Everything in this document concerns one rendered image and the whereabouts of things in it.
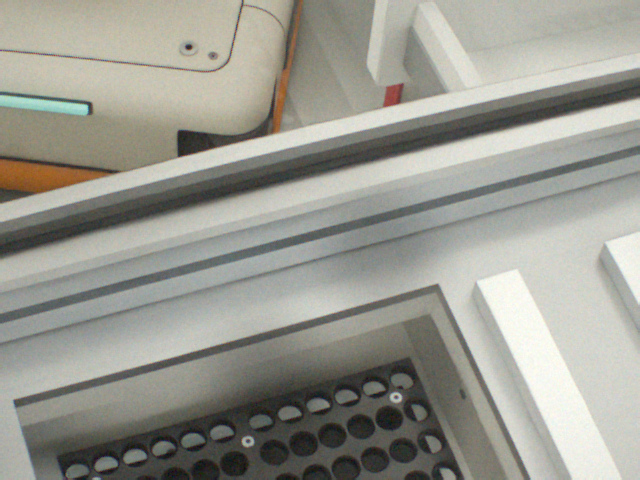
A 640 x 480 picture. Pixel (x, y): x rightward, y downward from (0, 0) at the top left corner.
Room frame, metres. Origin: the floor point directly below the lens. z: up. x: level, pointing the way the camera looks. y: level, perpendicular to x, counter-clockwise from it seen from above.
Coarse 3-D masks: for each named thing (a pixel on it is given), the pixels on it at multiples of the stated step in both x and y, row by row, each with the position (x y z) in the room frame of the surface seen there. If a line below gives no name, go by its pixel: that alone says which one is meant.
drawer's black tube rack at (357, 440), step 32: (352, 416) 0.27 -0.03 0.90; (384, 416) 0.28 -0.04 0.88; (192, 448) 0.26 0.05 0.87; (224, 448) 0.24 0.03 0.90; (256, 448) 0.25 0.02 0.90; (288, 448) 0.25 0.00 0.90; (320, 448) 0.25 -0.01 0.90; (352, 448) 0.25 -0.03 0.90; (384, 448) 0.26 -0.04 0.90; (416, 448) 0.26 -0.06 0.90; (448, 448) 0.26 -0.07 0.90
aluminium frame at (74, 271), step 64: (448, 128) 0.37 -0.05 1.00; (512, 128) 0.38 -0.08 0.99; (576, 128) 0.39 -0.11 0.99; (192, 192) 0.32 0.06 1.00; (256, 192) 0.32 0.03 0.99; (320, 192) 0.33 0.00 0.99; (384, 192) 0.34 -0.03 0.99; (448, 192) 0.35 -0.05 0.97; (512, 192) 0.37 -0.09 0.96; (0, 256) 0.28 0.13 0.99; (64, 256) 0.28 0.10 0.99; (128, 256) 0.29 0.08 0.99; (192, 256) 0.30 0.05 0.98; (256, 256) 0.31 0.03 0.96; (320, 256) 0.32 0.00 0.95; (0, 320) 0.26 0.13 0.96; (64, 320) 0.27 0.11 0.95
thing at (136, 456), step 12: (252, 420) 0.29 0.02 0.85; (264, 420) 0.29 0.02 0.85; (216, 432) 0.28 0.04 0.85; (228, 432) 0.28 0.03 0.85; (168, 444) 0.27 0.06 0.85; (192, 444) 0.27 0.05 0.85; (132, 456) 0.26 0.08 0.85; (144, 456) 0.26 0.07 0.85; (84, 468) 0.25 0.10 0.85; (96, 468) 0.25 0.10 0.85; (108, 468) 0.25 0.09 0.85
